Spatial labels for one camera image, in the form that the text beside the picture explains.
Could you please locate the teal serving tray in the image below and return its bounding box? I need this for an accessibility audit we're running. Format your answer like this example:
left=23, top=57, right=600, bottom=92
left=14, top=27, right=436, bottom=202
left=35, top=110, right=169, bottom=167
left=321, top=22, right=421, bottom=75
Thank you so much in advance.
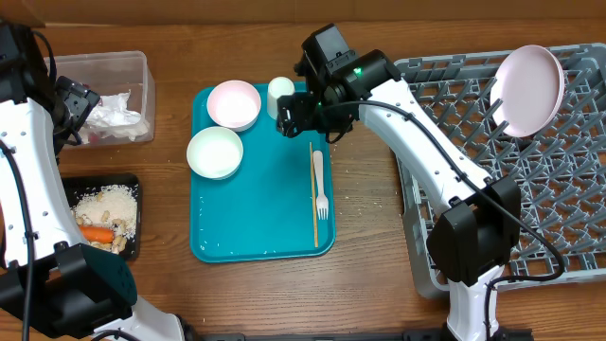
left=189, top=112, right=336, bottom=263

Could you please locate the white paper cup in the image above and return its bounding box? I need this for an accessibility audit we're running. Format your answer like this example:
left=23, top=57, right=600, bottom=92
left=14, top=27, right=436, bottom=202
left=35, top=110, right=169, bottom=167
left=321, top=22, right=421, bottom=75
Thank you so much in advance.
left=266, top=77, right=295, bottom=119

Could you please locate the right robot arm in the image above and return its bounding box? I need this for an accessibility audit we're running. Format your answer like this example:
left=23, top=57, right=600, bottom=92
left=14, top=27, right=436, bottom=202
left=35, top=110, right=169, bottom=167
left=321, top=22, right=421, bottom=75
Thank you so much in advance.
left=276, top=24, right=532, bottom=340

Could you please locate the grey dishwasher rack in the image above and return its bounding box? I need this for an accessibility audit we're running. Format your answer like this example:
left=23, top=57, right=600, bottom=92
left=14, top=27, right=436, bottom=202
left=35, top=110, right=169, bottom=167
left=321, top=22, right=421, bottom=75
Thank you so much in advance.
left=398, top=43, right=605, bottom=289

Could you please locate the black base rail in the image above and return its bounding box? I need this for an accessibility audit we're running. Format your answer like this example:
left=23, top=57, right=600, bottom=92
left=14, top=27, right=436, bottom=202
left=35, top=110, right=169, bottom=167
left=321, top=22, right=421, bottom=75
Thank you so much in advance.
left=188, top=327, right=535, bottom=341

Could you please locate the white round plate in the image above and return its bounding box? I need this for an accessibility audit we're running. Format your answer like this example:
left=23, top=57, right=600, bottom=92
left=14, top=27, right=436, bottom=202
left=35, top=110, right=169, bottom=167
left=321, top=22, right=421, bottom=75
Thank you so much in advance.
left=490, top=45, right=564, bottom=137

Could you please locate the pink bowl with peanuts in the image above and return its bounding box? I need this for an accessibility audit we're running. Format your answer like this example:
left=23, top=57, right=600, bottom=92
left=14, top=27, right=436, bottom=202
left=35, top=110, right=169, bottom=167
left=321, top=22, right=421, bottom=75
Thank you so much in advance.
left=206, top=80, right=261, bottom=132

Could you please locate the rice and peanut pile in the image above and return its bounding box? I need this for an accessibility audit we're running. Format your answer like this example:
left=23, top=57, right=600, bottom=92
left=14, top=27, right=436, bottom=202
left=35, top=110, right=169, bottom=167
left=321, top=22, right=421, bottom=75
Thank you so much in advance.
left=71, top=185, right=138, bottom=254

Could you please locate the wooden chopstick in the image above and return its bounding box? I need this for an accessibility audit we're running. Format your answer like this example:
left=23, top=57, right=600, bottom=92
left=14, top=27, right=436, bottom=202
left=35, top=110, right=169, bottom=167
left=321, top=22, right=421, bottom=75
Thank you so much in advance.
left=309, top=142, right=319, bottom=248

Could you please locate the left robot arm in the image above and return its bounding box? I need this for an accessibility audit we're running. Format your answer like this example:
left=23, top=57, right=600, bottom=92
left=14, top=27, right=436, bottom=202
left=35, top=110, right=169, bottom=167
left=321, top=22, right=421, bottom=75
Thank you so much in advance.
left=1, top=22, right=196, bottom=340

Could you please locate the small white tissue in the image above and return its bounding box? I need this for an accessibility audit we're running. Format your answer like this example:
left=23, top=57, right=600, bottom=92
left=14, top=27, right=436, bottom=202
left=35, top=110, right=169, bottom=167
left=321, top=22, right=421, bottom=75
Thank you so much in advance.
left=80, top=113, right=153, bottom=144

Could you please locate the large white tissue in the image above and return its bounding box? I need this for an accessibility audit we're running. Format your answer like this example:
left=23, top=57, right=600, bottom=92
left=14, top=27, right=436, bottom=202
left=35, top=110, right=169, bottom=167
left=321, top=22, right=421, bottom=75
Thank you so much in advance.
left=87, top=92, right=141, bottom=127

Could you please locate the orange carrot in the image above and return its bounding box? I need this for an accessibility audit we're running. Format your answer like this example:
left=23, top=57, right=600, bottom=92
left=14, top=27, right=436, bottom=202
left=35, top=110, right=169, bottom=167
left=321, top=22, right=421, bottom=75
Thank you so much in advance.
left=80, top=225, right=115, bottom=243

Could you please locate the white bowl with rice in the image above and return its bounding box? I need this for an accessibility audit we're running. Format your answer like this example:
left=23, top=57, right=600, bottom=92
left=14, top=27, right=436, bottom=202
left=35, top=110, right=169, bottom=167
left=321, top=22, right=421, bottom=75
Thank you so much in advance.
left=187, top=126, right=243, bottom=180

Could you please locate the black plastic tray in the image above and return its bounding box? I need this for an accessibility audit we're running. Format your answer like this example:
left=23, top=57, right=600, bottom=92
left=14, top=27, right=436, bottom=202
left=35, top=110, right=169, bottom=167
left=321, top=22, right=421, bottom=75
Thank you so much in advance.
left=62, top=173, right=142, bottom=261

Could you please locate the clear plastic bin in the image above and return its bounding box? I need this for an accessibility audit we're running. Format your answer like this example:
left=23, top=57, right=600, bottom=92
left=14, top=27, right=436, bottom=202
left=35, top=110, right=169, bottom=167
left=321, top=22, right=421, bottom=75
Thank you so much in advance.
left=55, top=51, right=155, bottom=147

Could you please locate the white plastic fork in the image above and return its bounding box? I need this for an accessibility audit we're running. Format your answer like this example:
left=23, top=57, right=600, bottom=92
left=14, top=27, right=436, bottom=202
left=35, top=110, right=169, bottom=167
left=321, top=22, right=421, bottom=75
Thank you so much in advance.
left=312, top=151, right=330, bottom=220

